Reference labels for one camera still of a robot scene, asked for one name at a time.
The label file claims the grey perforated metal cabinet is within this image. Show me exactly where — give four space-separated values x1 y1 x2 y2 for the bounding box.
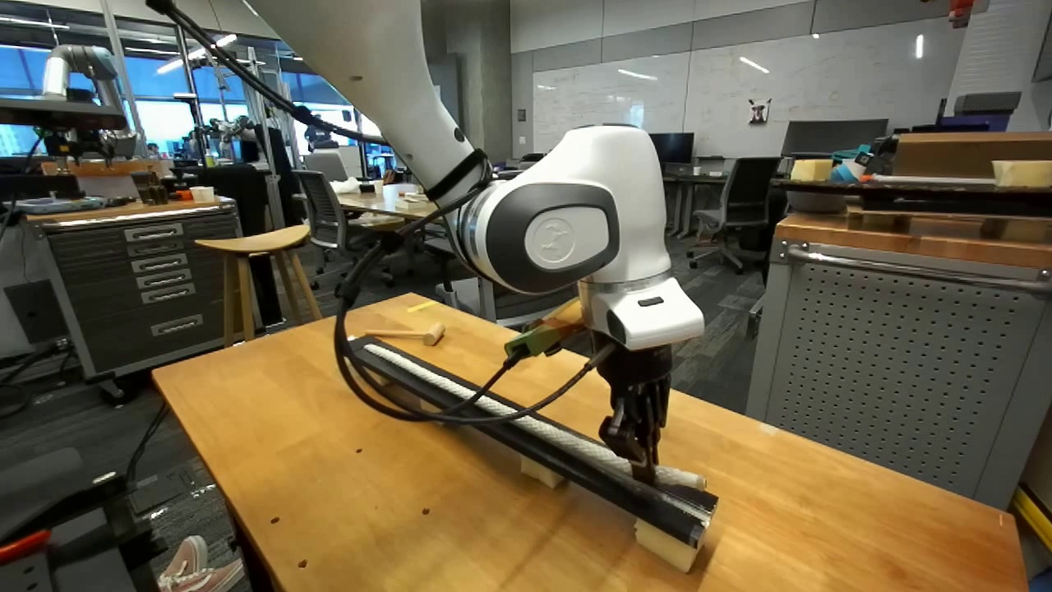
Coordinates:
746 211 1052 508

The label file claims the red object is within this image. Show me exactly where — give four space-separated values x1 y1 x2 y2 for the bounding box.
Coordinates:
0 527 55 570

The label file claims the grey drawer cabinet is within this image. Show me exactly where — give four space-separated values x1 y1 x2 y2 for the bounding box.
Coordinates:
28 197 246 380

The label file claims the black rail with silver groove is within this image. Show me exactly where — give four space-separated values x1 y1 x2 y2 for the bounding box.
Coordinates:
346 336 723 549

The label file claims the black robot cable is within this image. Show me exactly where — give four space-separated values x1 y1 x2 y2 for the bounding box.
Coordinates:
146 0 620 432

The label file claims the grey mesh office chair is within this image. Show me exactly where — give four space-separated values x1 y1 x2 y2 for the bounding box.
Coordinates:
292 166 355 256

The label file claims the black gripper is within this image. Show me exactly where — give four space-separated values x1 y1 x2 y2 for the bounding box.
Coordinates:
595 342 674 485

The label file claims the green yellow cable plug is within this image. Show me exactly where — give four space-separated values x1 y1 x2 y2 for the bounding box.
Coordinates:
503 322 567 364

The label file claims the wall whiteboard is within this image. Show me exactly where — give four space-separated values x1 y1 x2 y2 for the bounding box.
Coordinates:
529 15 961 157

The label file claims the white foam block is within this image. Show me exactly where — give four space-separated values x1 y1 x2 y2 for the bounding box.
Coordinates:
515 455 569 493
630 516 707 576

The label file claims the wooden stool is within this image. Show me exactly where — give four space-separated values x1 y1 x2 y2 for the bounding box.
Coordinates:
191 219 330 345

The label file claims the pink white shoe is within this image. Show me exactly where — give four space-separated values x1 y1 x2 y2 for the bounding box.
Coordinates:
156 532 246 592

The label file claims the brown wooden box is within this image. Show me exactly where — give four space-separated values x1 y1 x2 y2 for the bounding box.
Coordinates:
890 129 1052 180

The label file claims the black office chair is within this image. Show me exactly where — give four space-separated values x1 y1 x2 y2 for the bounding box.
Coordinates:
697 153 783 274

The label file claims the dark computer monitor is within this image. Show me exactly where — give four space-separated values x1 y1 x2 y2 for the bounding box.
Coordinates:
779 116 895 164

